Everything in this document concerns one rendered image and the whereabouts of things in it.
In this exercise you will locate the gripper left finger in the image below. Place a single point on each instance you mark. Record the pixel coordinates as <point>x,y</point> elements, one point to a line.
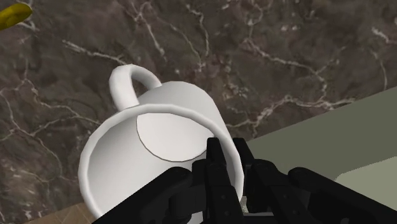
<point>217,189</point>

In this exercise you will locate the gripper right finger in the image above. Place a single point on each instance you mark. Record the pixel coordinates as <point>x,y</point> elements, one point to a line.
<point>279,192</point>

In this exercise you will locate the white mug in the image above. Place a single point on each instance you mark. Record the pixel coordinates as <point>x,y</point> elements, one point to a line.
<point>161,136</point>

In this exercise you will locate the yellow banana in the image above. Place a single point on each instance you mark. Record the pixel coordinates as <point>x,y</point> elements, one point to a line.
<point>14,15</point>

